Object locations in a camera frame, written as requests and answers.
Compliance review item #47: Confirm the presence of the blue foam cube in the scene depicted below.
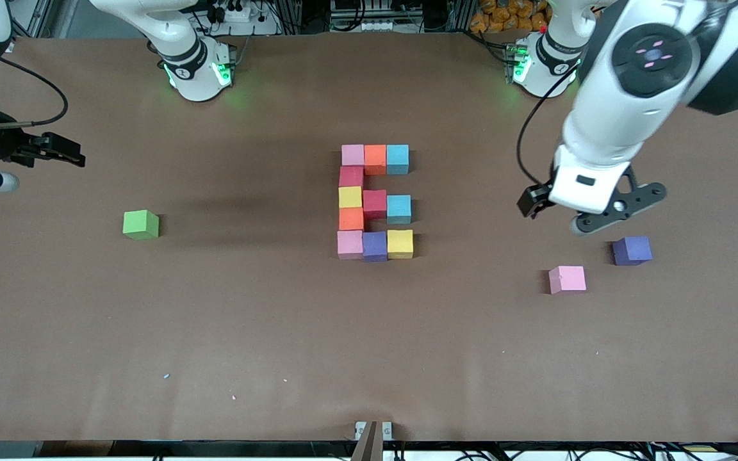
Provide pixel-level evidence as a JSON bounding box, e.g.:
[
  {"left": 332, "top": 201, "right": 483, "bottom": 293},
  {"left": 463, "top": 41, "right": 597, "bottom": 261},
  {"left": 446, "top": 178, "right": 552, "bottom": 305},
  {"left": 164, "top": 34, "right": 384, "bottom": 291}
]
[
  {"left": 386, "top": 144, "right": 410, "bottom": 175},
  {"left": 386, "top": 195, "right": 413, "bottom": 225}
]

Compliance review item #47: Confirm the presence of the purple foam cube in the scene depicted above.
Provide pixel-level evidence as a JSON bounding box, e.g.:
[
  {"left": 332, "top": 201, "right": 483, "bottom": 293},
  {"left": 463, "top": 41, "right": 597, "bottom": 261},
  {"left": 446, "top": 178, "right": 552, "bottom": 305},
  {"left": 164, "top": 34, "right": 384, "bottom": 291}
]
[
  {"left": 362, "top": 231, "right": 388, "bottom": 263},
  {"left": 612, "top": 236, "right": 653, "bottom": 266}
]

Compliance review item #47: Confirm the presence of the green foam cube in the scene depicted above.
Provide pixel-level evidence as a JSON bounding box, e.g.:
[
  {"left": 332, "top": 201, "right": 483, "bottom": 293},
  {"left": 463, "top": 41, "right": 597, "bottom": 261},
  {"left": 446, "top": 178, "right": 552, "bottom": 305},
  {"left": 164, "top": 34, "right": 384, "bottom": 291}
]
[{"left": 122, "top": 209, "right": 160, "bottom": 241}]

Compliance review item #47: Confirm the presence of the orange objects pile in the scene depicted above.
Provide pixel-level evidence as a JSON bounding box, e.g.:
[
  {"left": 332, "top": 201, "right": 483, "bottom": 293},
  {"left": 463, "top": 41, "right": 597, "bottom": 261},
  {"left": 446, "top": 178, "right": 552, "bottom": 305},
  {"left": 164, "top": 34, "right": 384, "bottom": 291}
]
[{"left": 470, "top": 0, "right": 552, "bottom": 33}]

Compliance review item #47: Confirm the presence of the brown table cover sheet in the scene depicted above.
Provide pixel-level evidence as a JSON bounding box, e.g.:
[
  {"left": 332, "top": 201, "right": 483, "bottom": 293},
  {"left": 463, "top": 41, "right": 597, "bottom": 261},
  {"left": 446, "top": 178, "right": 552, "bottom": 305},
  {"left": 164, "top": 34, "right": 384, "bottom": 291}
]
[{"left": 0, "top": 31, "right": 738, "bottom": 444}]

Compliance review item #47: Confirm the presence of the aluminium frame post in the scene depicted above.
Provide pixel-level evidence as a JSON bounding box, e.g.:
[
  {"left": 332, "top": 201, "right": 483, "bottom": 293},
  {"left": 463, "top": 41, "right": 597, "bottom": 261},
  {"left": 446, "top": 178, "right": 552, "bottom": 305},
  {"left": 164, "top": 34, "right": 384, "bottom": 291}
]
[{"left": 7, "top": 0, "right": 56, "bottom": 53}]

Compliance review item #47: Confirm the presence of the metal table edge bracket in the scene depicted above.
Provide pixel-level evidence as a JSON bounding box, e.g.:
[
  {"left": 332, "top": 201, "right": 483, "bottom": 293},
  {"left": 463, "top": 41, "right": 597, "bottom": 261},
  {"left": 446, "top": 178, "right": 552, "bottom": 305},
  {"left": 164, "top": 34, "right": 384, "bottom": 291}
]
[{"left": 354, "top": 421, "right": 393, "bottom": 441}]

